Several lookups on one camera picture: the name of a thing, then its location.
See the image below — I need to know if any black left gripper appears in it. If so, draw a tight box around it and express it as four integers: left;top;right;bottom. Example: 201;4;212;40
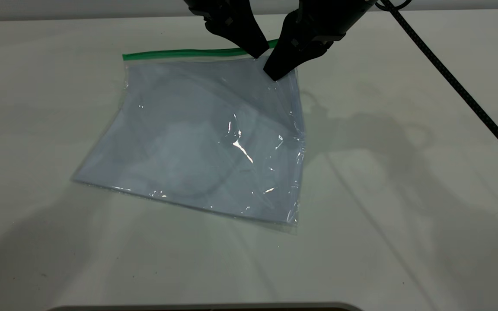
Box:
183;0;271;59

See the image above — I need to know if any black braided cable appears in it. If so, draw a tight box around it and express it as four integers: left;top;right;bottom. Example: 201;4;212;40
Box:
377;0;498;172

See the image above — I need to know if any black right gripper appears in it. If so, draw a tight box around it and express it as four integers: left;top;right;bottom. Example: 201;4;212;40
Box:
263;0;379;82

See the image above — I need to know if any clear zip bag green zipper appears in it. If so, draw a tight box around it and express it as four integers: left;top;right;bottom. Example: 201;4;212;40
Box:
73;39;306;234

